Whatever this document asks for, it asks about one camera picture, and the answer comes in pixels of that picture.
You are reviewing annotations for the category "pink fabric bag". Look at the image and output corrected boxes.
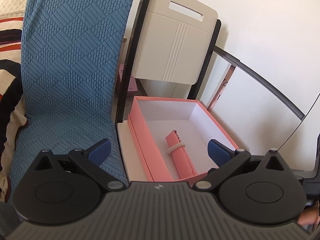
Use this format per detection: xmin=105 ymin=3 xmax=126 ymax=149
xmin=165 ymin=130 xmax=198 ymax=179

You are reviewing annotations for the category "person's right hand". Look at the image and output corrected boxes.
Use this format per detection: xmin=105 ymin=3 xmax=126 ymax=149
xmin=298 ymin=203 xmax=319 ymax=233

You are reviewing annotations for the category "pink cardboard box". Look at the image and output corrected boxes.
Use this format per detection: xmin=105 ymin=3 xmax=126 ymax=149
xmin=127 ymin=96 xmax=238 ymax=184

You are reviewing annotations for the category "small pink package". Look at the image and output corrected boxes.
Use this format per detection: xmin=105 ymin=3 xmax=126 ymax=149
xmin=117 ymin=63 xmax=138 ymax=93

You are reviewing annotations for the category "striped red black white blanket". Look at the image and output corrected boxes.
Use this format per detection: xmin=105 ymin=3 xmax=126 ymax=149
xmin=1 ymin=17 xmax=28 ymax=203

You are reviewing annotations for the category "blue textured mattress cover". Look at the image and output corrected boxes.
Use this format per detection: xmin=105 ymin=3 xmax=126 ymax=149
xmin=10 ymin=0 xmax=133 ymax=189

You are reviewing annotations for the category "cream folding chair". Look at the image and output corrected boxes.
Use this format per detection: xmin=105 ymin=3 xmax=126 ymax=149
xmin=118 ymin=0 xmax=217 ymax=181

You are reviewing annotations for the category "white hair tie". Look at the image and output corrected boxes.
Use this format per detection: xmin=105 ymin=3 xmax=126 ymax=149
xmin=166 ymin=142 xmax=186 ymax=155

